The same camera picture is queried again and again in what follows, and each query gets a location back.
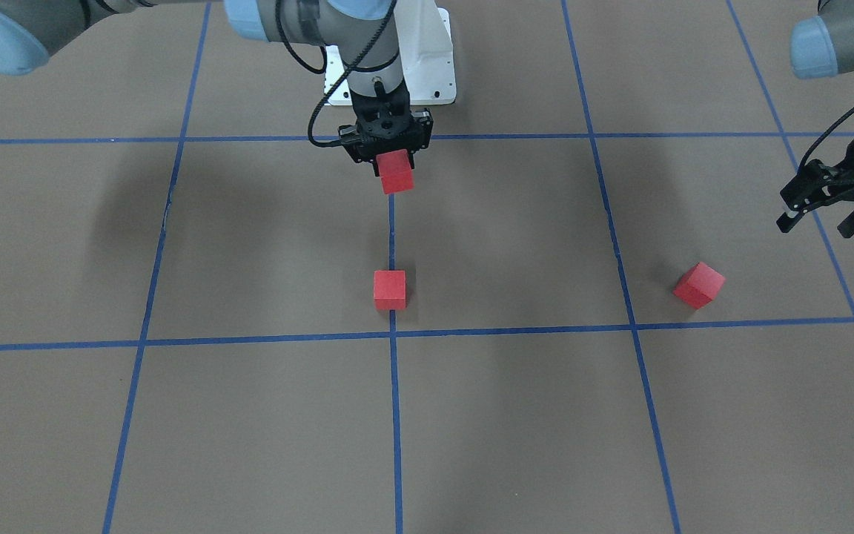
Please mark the red cube placed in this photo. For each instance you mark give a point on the red cube placed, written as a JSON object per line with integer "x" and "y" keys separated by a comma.
{"x": 395, "y": 170}
{"x": 389, "y": 290}

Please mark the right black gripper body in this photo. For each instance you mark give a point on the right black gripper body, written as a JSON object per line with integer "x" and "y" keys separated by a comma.
{"x": 422, "y": 131}

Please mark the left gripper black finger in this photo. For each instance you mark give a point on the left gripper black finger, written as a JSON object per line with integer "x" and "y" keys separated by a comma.
{"x": 846, "y": 226}

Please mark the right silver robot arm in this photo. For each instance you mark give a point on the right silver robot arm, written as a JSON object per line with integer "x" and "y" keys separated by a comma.
{"x": 34, "y": 32}

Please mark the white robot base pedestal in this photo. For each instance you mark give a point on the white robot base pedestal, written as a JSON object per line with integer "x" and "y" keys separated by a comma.
{"x": 426, "y": 51}

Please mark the red cube far side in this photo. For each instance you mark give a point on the red cube far side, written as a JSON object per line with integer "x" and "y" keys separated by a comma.
{"x": 699, "y": 286}

